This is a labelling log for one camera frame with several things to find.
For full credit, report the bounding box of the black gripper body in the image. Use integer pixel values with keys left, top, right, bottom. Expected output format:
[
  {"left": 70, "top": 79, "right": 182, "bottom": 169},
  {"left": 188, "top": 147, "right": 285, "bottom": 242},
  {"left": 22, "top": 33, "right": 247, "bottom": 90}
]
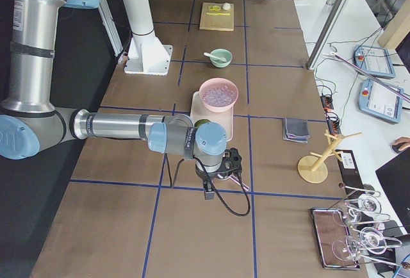
[{"left": 195, "top": 148, "right": 242, "bottom": 181}]

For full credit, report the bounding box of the white ceramic spoon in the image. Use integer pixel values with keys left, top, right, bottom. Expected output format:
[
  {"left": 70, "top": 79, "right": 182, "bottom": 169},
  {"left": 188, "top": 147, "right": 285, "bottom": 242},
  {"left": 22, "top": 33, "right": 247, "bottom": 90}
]
[{"left": 203, "top": 53, "right": 226, "bottom": 61}]

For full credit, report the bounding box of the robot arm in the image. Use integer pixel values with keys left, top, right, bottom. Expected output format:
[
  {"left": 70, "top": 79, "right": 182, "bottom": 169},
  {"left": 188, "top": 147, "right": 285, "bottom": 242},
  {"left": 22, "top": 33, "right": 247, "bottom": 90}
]
[{"left": 1, "top": 0, "right": 242, "bottom": 186}]

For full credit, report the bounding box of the pink bowl of ice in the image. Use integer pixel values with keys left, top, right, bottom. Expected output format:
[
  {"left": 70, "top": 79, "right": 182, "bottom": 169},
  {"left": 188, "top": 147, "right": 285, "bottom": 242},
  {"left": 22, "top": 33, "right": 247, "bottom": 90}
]
[{"left": 199, "top": 78, "right": 238, "bottom": 113}]

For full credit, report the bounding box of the green ceramic bowl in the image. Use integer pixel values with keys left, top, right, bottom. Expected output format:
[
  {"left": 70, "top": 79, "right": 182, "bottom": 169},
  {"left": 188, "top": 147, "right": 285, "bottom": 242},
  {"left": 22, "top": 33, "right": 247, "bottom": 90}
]
[{"left": 210, "top": 49, "right": 233, "bottom": 68}]

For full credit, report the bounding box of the beige plastic tray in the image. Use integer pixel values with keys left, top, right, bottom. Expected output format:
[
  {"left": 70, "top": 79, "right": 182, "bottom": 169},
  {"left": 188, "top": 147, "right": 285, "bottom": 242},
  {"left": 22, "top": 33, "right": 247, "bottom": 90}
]
[{"left": 190, "top": 92, "right": 234, "bottom": 142}]

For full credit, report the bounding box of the folded grey cloth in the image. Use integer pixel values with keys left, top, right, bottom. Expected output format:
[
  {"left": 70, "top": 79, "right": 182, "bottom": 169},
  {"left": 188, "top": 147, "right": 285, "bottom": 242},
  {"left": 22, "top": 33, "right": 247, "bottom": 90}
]
[{"left": 283, "top": 118, "right": 311, "bottom": 143}]

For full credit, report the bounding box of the wooden mug tree stand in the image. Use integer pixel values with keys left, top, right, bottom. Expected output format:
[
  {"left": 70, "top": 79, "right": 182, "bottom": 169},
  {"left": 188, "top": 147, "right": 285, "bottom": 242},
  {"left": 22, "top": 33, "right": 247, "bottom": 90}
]
[{"left": 297, "top": 129, "right": 361, "bottom": 184}]

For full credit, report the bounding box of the black metal glass tray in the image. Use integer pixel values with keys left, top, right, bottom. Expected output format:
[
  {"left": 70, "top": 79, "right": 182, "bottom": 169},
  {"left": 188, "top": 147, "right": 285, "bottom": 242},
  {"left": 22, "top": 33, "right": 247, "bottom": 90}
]
[{"left": 310, "top": 208, "right": 361, "bottom": 271}]

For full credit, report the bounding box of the wooden cutting board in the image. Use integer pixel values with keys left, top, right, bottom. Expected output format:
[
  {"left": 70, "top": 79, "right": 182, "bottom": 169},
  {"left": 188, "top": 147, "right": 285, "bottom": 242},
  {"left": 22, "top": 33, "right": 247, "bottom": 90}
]
[{"left": 199, "top": 2, "right": 234, "bottom": 31}]

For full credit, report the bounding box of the yellow plastic knife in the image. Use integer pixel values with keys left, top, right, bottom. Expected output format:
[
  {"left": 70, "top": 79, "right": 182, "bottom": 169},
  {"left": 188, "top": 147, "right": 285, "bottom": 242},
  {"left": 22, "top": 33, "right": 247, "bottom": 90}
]
[{"left": 206, "top": 12, "right": 231, "bottom": 16}]

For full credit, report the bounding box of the wine glass on rack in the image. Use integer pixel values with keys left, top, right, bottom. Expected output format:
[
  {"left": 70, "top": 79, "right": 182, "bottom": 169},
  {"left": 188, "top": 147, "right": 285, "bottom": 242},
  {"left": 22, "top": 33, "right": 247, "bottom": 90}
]
[{"left": 331, "top": 227, "right": 402, "bottom": 265}]

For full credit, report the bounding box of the teach pendant near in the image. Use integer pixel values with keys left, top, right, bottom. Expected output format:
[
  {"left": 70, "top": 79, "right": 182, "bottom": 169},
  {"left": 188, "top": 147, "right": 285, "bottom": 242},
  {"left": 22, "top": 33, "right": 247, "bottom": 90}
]
[{"left": 358, "top": 79, "right": 403, "bottom": 124}]

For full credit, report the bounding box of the teach pendant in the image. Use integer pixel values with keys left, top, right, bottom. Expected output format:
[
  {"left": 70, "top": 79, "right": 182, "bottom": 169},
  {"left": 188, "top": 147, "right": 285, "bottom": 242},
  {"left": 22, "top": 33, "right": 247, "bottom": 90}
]
[
  {"left": 354, "top": 45, "right": 396, "bottom": 79},
  {"left": 358, "top": 79, "right": 403, "bottom": 124}
]

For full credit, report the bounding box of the lemon slice upper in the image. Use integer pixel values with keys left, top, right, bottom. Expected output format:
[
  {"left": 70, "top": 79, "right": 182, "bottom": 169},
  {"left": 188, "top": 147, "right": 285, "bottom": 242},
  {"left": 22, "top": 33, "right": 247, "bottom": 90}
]
[{"left": 208, "top": 5, "right": 221, "bottom": 12}]

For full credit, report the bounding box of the white garlic bulb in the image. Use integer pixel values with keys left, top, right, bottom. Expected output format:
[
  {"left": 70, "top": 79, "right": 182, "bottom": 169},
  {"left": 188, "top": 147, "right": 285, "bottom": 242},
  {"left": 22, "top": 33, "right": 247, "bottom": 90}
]
[{"left": 222, "top": 3, "right": 231, "bottom": 11}]

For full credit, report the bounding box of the teach pendant far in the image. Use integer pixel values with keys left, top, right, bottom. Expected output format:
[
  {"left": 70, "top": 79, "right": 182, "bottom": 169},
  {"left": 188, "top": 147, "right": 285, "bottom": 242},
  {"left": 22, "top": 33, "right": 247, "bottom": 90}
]
[{"left": 354, "top": 45, "right": 396, "bottom": 79}]

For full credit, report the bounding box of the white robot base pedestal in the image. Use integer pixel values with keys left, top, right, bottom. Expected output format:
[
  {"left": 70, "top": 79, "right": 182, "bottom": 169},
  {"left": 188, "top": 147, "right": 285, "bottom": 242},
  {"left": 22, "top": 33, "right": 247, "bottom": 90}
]
[{"left": 123, "top": 0, "right": 173, "bottom": 76}]

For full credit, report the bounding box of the aluminium frame post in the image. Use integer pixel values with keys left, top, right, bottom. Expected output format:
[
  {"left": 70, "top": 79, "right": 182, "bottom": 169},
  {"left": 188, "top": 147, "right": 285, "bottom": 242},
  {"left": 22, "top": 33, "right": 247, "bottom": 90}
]
[{"left": 306, "top": 0, "right": 349, "bottom": 70}]

